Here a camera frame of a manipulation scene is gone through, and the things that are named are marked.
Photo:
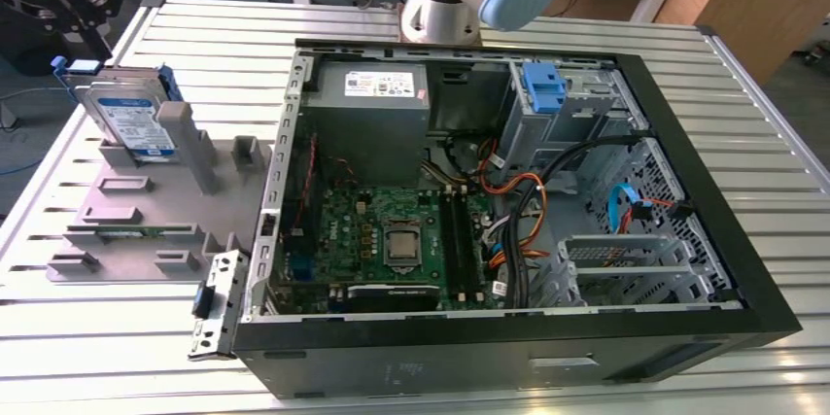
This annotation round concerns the hard disk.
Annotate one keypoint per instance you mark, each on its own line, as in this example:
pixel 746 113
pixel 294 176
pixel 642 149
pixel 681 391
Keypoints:
pixel 126 118

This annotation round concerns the metal disk bay cage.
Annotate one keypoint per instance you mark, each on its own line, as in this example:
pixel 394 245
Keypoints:
pixel 649 270

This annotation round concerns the black waste bin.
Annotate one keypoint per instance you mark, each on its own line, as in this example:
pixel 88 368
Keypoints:
pixel 32 58

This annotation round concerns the grey parts rack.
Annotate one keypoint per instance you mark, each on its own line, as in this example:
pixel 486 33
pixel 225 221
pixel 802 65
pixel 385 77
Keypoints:
pixel 162 201

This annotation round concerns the green RAM stick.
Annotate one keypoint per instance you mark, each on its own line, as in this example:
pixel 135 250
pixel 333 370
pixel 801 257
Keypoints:
pixel 146 230

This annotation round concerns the grey power supply unit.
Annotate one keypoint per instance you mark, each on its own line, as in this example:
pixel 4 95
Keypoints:
pixel 370 143

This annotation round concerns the green motherboard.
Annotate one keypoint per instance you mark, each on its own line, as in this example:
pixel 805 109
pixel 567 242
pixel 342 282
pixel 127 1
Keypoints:
pixel 343 220

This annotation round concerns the blue drive bay latch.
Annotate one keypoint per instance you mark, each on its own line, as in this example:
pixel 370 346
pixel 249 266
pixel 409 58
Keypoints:
pixel 543 89

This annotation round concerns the silver CPU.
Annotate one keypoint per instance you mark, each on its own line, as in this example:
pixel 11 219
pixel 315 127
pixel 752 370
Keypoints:
pixel 403 246

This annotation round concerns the black RAM slot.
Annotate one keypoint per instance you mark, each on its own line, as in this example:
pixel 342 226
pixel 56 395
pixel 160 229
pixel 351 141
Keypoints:
pixel 469 240
pixel 453 240

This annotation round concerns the metal optical drive cage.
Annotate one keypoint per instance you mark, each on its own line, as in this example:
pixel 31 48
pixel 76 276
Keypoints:
pixel 583 118

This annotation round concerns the black graphics card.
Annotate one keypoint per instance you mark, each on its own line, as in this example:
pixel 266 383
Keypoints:
pixel 393 296

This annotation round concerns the black PC case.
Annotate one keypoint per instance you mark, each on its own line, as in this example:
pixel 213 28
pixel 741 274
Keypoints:
pixel 454 361

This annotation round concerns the metal expansion slot bracket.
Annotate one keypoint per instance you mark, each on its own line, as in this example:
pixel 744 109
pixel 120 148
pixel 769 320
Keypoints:
pixel 223 288

